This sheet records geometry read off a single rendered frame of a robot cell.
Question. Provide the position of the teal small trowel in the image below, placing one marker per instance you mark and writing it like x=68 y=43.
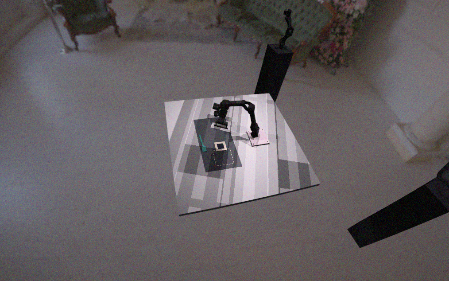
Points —
x=203 y=147

